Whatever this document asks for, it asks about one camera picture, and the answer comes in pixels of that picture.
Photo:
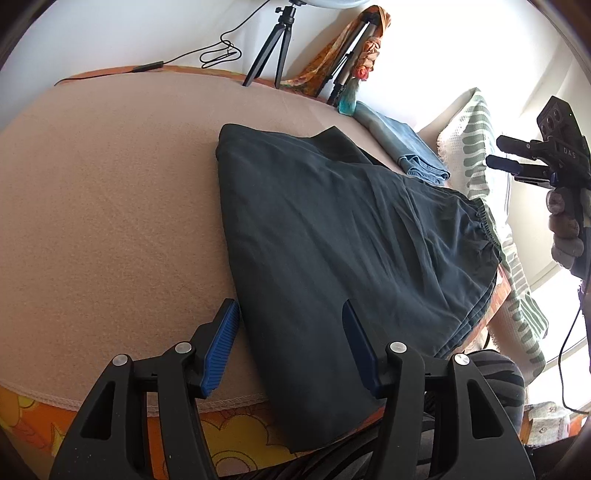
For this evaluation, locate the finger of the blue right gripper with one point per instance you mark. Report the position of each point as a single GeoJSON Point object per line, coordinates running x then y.
{"type": "Point", "coordinates": [504, 164]}

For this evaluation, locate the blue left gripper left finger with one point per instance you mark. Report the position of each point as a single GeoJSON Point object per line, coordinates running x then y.
{"type": "Point", "coordinates": [220, 337]}

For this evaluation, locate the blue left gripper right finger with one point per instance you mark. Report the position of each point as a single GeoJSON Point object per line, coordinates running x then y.
{"type": "Point", "coordinates": [363, 352]}

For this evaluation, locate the black pants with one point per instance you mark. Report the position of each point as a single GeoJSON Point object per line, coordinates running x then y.
{"type": "Point", "coordinates": [314, 222]}

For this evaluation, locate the white gloved right hand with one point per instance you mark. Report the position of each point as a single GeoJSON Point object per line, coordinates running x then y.
{"type": "Point", "coordinates": [569, 222]}

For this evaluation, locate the folded blue jeans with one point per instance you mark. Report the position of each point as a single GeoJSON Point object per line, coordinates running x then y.
{"type": "Point", "coordinates": [408, 150]}

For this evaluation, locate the striped grey legging legs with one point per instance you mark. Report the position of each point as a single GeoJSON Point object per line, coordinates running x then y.
{"type": "Point", "coordinates": [348, 457]}

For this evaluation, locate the green striped white pillow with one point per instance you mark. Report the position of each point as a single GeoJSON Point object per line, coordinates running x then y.
{"type": "Point", "coordinates": [463, 145]}

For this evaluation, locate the teal small bag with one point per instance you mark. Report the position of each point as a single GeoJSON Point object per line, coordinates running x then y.
{"type": "Point", "coordinates": [347, 100]}

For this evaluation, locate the orange floral bed sheet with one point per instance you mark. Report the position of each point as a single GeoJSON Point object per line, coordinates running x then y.
{"type": "Point", "coordinates": [138, 438]}

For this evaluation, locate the orange patterned folded umbrella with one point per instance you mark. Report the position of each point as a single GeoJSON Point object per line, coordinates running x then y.
{"type": "Point", "coordinates": [310, 78]}

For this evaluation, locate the black tripod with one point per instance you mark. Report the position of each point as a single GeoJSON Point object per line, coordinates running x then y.
{"type": "Point", "coordinates": [281, 33]}

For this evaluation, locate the white ring light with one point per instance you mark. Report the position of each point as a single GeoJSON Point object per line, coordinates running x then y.
{"type": "Point", "coordinates": [335, 4]}

